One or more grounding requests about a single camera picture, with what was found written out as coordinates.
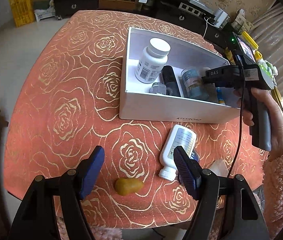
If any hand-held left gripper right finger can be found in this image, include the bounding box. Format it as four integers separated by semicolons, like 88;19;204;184
173;146;269;240

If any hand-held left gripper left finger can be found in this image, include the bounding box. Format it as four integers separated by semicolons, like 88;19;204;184
10;145;106;240

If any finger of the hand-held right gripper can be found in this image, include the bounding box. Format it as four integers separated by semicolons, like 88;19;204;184
201;76;233;88

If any white cylindrical bottle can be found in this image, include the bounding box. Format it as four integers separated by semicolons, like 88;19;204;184
201;66;218;103

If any blue grey canister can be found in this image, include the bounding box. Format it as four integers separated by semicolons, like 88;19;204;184
181;66;210;100

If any white lotion bottle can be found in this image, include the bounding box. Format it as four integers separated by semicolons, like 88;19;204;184
159;124;197;181

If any clear plastic case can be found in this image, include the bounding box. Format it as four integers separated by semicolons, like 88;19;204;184
208;159;230;178

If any yellow pear-shaped object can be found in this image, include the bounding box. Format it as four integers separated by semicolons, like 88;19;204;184
115;177;144;195

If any black cylindrical bottle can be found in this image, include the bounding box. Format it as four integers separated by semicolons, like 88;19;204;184
161;65;181;97

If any small clear bottle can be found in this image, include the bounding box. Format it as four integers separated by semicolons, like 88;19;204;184
149;82;167;94

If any white cardboard box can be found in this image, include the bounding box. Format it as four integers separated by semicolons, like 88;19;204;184
119;26;242;125

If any white pill bottle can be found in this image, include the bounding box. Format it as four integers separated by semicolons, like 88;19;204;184
135;37;171;83

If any person's right hand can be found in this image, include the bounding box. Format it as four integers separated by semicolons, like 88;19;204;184
233;87;283;159

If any white green plush pile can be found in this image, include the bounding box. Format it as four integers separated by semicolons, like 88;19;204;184
256;59;278;77

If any beige curtain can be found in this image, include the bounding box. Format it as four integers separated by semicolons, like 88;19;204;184
251;2;283;100

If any stuffed doll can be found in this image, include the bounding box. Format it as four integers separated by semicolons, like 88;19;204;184
231;9;253;32

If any white upright device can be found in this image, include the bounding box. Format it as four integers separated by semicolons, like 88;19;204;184
213;8;230;28

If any red rose-pattern tablecloth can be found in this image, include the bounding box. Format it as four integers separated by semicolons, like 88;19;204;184
4;10;269;229

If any grey flat device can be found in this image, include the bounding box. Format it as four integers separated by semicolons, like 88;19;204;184
185;0;214;13

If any brown wooden box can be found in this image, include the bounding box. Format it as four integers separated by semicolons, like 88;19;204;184
99;0;143;12

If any black tv cabinet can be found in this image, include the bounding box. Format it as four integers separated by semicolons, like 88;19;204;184
52;0;234;53

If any yellow plastic crate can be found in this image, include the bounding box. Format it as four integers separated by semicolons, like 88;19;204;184
9;0;36;28

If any white charger cable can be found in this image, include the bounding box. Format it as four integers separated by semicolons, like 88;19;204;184
203;17;217;38

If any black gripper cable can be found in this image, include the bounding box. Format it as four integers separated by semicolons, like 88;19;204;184
226;55;245;179

